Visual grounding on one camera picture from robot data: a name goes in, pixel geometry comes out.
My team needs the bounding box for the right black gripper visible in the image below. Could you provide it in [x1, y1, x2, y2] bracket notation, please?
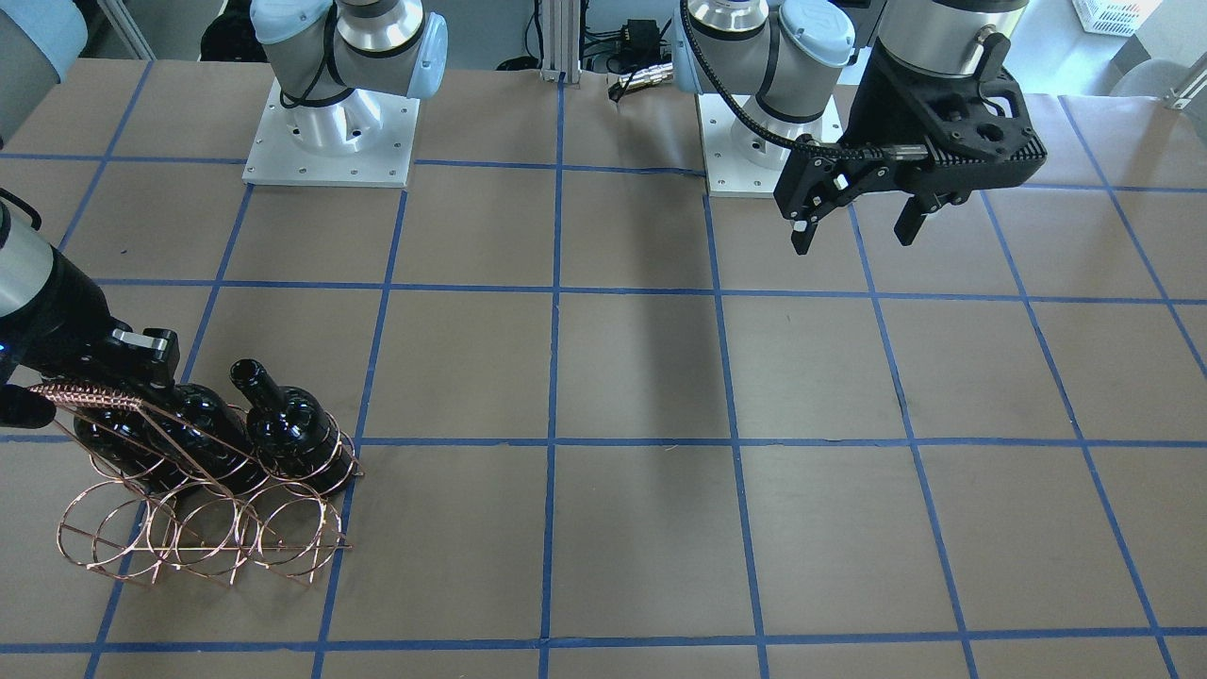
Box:
[8, 248, 180, 408]

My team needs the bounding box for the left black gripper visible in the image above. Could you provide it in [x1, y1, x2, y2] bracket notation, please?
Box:
[772, 42, 986, 257]

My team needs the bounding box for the dark wine bottle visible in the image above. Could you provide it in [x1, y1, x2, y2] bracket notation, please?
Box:
[135, 384, 268, 494]

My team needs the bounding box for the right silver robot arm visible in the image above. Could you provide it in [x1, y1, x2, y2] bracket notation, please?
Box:
[1, 1, 448, 429]

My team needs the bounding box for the dark bottle in basket corner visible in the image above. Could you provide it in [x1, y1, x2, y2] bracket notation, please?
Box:
[72, 408, 185, 494]

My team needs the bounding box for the dark bottle in basket middle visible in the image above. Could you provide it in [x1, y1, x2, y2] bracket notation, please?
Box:
[229, 359, 354, 497]

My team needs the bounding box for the white plastic basket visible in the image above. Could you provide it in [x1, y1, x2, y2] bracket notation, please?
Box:
[1069, 0, 1164, 39]

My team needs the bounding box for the black power adapter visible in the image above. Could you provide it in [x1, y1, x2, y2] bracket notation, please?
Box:
[620, 19, 661, 55]

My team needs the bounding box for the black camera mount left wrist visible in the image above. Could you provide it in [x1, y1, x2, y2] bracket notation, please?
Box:
[923, 25, 1049, 189]

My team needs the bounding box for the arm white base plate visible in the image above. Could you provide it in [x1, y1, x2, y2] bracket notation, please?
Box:
[696, 93, 842, 198]
[241, 82, 420, 189]

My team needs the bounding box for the copper wire wine basket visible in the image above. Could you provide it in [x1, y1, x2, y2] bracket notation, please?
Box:
[19, 382, 365, 589]

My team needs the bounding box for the black braided cable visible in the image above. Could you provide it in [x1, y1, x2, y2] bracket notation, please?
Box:
[677, 0, 931, 160]

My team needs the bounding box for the aluminium frame post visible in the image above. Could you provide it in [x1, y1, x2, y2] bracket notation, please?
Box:
[537, 0, 585, 86]

